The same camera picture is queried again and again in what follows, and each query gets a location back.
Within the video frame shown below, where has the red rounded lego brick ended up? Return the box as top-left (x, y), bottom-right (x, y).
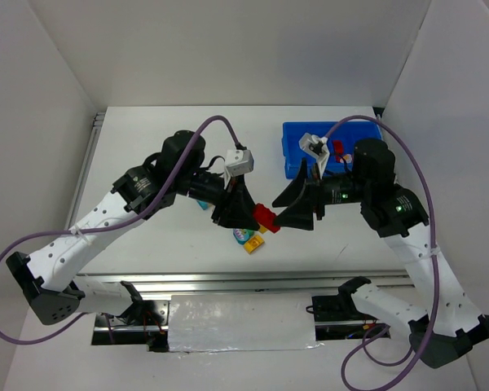
top-left (332, 140), bottom-right (344, 158)

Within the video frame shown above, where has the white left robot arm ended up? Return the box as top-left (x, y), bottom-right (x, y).
top-left (6, 130), bottom-right (259, 325)

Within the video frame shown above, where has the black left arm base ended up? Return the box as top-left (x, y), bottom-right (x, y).
top-left (91, 300), bottom-right (171, 353)

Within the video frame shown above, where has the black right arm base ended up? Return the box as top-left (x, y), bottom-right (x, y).
top-left (306, 295), bottom-right (380, 341)

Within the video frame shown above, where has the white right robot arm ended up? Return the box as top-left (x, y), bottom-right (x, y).
top-left (272, 138), bottom-right (489, 368)

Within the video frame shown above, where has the turquoise lego brick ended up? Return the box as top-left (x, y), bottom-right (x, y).
top-left (197, 200), bottom-right (210, 210)

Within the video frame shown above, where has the yellow curved lego brick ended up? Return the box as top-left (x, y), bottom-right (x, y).
top-left (243, 235), bottom-right (265, 254)

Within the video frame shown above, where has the flower printed lego piece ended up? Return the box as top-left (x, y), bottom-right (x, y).
top-left (341, 154), bottom-right (353, 164)

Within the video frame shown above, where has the blue plastic bin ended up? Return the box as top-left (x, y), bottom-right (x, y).
top-left (281, 121), bottom-right (382, 179)

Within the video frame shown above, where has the silver foil covered board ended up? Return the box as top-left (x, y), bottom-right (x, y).
top-left (168, 293), bottom-right (319, 353)

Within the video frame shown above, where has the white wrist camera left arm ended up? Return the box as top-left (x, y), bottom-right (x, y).
top-left (225, 149), bottom-right (254, 177)

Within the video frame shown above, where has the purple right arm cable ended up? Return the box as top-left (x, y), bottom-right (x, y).
top-left (324, 115), bottom-right (440, 391)

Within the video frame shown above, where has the aluminium frame rail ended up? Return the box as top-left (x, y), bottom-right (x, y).
top-left (81, 270), bottom-right (413, 295)

